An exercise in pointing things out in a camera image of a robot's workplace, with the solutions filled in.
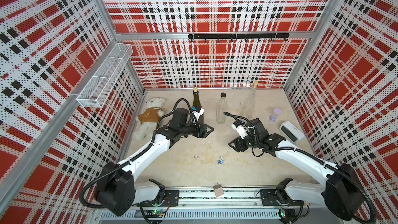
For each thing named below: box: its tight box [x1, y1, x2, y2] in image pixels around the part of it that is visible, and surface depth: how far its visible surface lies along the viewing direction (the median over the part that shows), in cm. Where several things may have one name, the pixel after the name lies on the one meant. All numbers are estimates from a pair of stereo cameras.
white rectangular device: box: [279, 120, 305, 144], surface depth 92 cm
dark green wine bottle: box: [191, 87, 205, 126], surface depth 77 cm
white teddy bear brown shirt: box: [132, 97, 165, 142], surface depth 101 cm
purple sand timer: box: [269, 107, 282, 122], surface depth 100 cm
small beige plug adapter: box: [213, 182, 224, 198], surface depth 76 cm
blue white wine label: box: [217, 155, 225, 165], surface depth 87 cm
